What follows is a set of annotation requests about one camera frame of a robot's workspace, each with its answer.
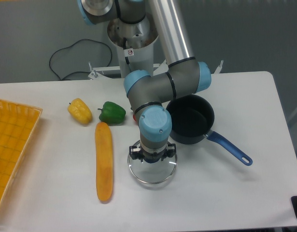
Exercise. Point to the glass lid with blue knob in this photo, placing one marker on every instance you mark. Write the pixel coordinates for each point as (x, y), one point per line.
(152, 173)

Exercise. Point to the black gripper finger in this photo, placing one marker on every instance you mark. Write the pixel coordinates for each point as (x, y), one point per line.
(136, 153)
(169, 152)

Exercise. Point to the long orange bread loaf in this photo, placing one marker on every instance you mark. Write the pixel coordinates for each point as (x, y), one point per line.
(104, 161)

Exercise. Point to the white metal base frame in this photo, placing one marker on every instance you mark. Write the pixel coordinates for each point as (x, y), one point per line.
(114, 71)

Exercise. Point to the green bell pepper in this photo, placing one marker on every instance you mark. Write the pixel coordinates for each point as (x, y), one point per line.
(112, 113)

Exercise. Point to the dark saucepan with blue handle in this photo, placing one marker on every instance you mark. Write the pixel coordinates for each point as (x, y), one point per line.
(192, 120)

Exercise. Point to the yellow bell pepper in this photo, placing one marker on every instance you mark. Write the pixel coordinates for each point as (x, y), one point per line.
(80, 111)

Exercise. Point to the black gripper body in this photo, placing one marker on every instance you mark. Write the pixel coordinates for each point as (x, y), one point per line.
(152, 156)

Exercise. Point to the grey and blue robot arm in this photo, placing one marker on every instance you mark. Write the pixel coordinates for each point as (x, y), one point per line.
(156, 62)

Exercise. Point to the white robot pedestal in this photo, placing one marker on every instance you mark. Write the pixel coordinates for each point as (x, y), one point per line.
(134, 44)

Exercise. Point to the orange plastic basket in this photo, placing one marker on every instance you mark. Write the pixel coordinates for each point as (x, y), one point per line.
(17, 125)

